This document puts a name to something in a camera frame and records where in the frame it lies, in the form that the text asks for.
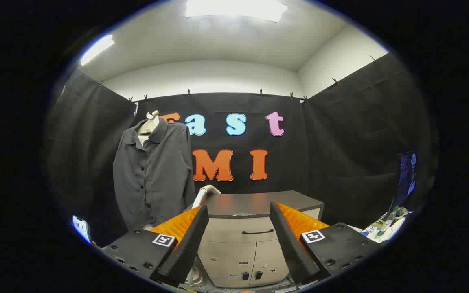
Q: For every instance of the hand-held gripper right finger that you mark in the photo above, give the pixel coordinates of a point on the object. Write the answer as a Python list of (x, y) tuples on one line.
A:
[(289, 244)]

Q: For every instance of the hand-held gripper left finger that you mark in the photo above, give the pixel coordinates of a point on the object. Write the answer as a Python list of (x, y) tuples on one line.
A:
[(185, 248)]

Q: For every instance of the dark grey button shirt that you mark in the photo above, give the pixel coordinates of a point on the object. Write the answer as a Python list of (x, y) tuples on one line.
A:
[(153, 179)]

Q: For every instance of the cream plastic clothes hanger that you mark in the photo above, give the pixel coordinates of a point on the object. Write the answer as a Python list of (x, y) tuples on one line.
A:
[(150, 124)]

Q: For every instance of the grey cabinet with dark top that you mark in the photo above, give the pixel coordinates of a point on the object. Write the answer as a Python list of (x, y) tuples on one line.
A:
[(238, 244)]

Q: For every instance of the green plastic bottle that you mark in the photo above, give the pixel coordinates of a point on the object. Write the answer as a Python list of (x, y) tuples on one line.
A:
[(384, 228)]

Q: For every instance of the smartphone with lit screen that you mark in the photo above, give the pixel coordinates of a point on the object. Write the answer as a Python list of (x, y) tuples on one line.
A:
[(81, 228)]

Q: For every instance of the black backdrop cloth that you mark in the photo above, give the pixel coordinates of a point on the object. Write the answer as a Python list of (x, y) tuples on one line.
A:
[(340, 142)]

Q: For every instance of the computer monitor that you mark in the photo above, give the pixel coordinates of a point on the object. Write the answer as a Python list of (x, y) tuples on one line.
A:
[(406, 175)]

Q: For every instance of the row of black clips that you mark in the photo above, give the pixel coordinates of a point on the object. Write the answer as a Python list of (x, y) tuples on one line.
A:
[(261, 92)]

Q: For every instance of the narrow ceiling light panel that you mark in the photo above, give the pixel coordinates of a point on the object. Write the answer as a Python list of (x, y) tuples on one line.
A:
[(96, 49)]

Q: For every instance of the rectangular ceiling light panel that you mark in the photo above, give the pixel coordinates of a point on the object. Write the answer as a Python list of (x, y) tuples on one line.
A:
[(234, 9)]

